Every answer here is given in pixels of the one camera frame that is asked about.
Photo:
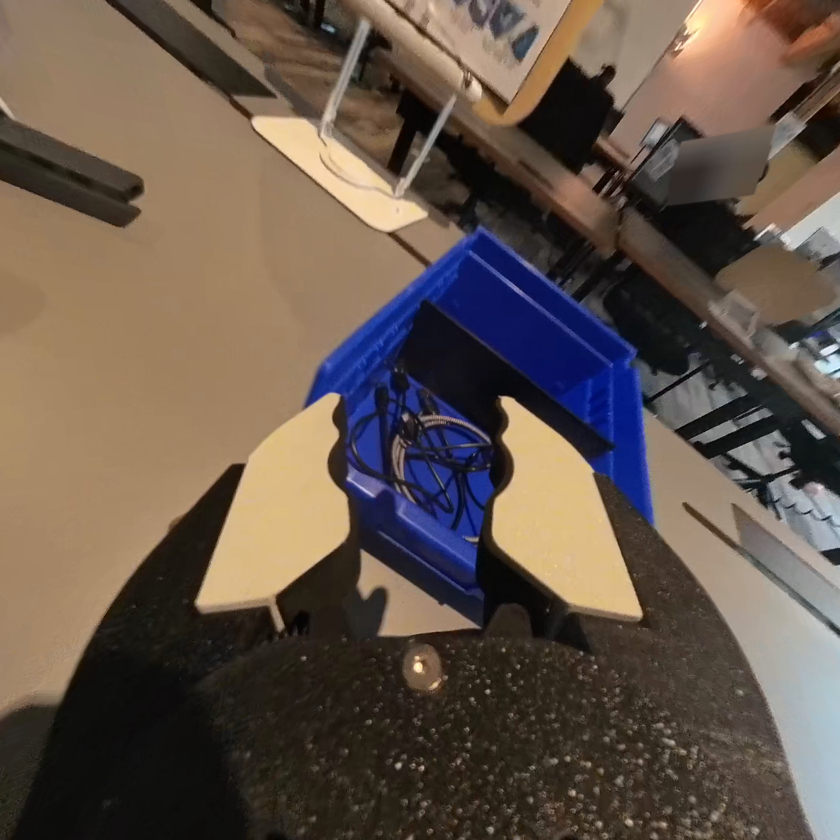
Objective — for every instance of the long grey desk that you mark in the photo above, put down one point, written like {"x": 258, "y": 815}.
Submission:
{"x": 564, "y": 190}

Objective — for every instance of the printed instruction sheet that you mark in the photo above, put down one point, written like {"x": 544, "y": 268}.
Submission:
{"x": 499, "y": 39}

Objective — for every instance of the black desk panel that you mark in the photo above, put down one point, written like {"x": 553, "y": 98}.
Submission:
{"x": 197, "y": 46}

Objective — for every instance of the dark rectangular bar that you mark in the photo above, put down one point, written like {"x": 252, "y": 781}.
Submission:
{"x": 65, "y": 174}

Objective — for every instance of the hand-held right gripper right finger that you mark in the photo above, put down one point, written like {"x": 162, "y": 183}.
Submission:
{"x": 558, "y": 538}

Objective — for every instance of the blue plastic bin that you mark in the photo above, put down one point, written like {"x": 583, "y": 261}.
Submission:
{"x": 558, "y": 328}

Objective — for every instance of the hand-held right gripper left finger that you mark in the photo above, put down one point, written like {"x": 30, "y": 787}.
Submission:
{"x": 282, "y": 525}

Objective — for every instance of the beige chair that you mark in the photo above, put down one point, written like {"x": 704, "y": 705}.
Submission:
{"x": 774, "y": 282}

